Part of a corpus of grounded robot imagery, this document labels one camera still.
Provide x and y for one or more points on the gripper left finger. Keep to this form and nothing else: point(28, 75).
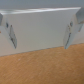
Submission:
point(12, 36)

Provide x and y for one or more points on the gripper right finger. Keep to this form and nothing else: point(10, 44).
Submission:
point(69, 36)

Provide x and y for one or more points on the white cabinet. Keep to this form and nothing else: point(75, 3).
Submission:
point(40, 30)

